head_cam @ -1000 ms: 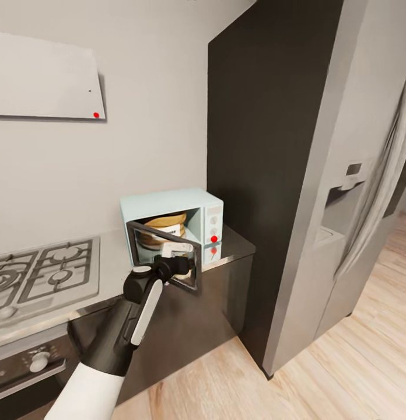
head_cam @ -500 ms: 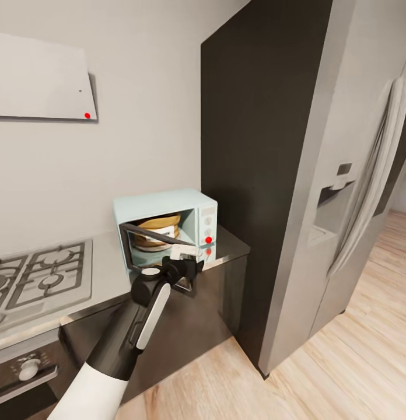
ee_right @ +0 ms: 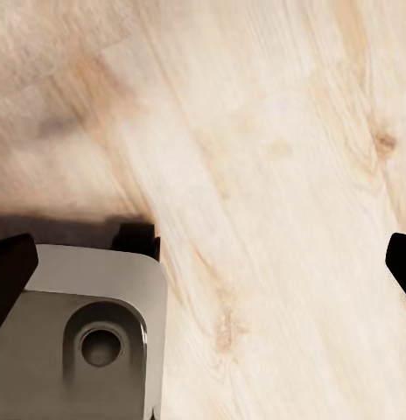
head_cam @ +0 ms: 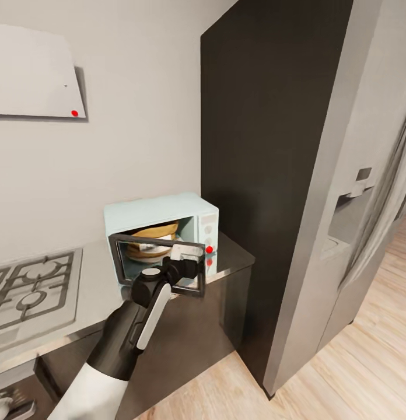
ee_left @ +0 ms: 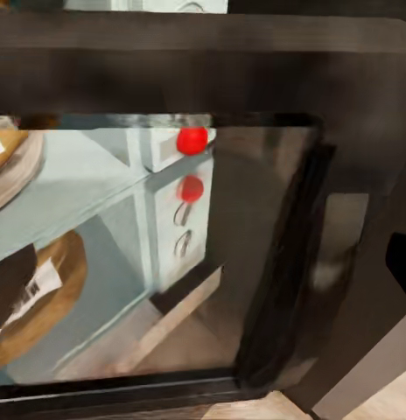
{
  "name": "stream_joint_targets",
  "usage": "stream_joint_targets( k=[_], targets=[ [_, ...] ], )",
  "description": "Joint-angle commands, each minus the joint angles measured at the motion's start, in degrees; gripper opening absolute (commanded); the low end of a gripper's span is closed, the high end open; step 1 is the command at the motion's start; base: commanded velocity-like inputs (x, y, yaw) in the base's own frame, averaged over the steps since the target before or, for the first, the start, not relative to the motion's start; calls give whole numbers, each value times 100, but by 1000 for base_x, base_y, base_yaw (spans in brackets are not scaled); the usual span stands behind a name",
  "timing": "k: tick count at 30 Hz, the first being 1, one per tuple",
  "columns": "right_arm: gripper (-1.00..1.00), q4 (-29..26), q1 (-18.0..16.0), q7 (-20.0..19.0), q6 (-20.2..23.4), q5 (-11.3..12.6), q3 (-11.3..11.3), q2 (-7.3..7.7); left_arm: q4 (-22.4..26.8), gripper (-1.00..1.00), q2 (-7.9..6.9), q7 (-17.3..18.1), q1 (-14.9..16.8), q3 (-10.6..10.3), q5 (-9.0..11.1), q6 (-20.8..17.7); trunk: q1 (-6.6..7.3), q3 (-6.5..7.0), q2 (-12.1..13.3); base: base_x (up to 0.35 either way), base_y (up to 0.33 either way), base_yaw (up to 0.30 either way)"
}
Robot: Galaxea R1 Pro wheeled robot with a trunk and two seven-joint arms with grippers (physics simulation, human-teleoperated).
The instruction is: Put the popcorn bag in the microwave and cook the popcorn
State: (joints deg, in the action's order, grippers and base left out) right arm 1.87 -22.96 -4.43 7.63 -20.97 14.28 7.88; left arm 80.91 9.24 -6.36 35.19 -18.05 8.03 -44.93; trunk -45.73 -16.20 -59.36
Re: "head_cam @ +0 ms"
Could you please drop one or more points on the fridge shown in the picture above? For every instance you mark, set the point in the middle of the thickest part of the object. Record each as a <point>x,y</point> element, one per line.
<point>303,150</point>

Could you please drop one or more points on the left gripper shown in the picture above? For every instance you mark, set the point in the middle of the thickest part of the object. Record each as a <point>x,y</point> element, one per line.
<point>185,268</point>

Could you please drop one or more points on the popcorn bag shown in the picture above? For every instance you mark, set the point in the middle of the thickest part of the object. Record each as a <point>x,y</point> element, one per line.
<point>164,230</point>

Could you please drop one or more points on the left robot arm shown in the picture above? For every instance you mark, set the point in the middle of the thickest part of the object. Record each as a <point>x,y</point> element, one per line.
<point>100,385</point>

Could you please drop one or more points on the microwave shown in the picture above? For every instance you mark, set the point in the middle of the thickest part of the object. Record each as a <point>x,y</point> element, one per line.
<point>197,227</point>

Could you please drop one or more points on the burner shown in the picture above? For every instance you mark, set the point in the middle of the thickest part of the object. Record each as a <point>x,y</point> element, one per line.
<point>38,295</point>

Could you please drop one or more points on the range hood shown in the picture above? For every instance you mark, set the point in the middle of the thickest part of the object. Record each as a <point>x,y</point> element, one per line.
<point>37,75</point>

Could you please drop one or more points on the oven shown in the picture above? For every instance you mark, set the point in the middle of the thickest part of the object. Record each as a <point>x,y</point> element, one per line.
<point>28,392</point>

